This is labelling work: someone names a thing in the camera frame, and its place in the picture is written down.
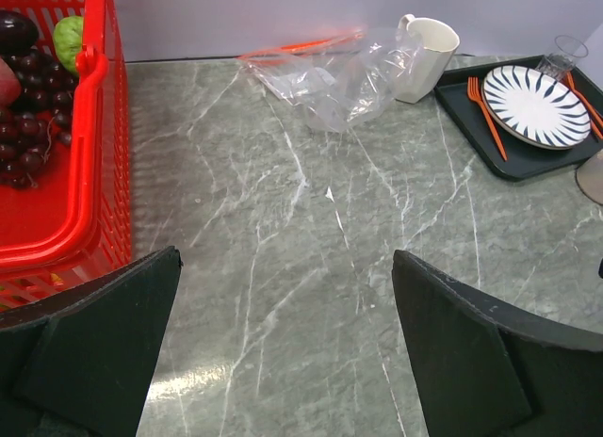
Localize dark green tray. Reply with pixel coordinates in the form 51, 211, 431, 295
434, 56, 602, 182

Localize beige mug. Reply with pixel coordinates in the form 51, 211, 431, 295
576, 150, 603, 205

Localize blue striped white plate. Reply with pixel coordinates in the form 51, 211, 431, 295
481, 65, 591, 151

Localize pink peach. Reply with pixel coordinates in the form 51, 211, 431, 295
0, 58, 22, 106

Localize red plastic basket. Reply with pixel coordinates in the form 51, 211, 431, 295
1, 0, 132, 310

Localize green round fruit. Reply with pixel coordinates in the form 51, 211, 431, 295
53, 15, 84, 76

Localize orange plastic fork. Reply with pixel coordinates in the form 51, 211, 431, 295
466, 76, 508, 161

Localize orange plastic spoon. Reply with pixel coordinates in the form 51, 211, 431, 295
565, 72, 603, 140

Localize dark red grape bunch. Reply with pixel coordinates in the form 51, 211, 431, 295
1, 48, 79, 189

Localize clear drinking glass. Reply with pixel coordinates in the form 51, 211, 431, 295
535, 35, 589, 81

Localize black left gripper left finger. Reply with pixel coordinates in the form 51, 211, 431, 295
1, 247, 181, 436

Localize purple eggplant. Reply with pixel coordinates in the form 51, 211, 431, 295
0, 9, 40, 55

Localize clear zip top bag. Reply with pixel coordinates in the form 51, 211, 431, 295
237, 28, 425, 133

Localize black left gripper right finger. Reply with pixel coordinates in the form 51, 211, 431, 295
392, 251, 602, 436

